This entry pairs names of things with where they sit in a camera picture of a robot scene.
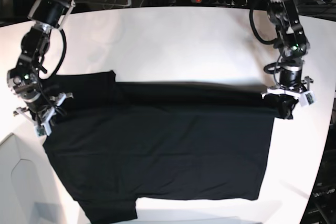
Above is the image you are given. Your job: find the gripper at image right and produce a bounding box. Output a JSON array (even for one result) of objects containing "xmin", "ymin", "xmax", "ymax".
[{"xmin": 261, "ymin": 68, "xmax": 313, "ymax": 120}]

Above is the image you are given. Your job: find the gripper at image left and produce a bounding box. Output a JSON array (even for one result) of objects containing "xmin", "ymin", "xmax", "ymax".
[{"xmin": 13, "ymin": 89, "xmax": 74, "ymax": 127}]

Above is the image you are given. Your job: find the black T-shirt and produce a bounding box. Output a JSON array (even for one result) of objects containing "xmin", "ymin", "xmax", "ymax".
[{"xmin": 42, "ymin": 71, "xmax": 280, "ymax": 223}]

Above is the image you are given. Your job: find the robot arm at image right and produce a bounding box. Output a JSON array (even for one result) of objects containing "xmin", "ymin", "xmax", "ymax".
[{"xmin": 249, "ymin": 0, "xmax": 316, "ymax": 120}]

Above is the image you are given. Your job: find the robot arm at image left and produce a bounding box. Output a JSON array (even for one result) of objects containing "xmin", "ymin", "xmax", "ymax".
[{"xmin": 7, "ymin": 0, "xmax": 76, "ymax": 137}]

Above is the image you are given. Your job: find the white box at left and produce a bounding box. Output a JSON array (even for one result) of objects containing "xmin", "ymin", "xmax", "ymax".
[{"xmin": 1, "ymin": 134, "xmax": 67, "ymax": 223}]

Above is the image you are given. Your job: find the wrist camera at image left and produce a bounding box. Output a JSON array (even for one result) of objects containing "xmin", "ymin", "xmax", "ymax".
[{"xmin": 34, "ymin": 124, "xmax": 51, "ymax": 137}]

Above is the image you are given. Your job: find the wrist camera at image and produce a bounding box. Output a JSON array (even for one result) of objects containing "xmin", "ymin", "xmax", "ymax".
[
  {"xmin": 34, "ymin": 124, "xmax": 51, "ymax": 137},
  {"xmin": 299, "ymin": 91, "xmax": 316, "ymax": 107}
]

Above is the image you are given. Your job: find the wrist camera at image right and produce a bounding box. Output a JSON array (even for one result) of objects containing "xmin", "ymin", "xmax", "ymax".
[{"xmin": 299, "ymin": 91, "xmax": 316, "ymax": 107}]

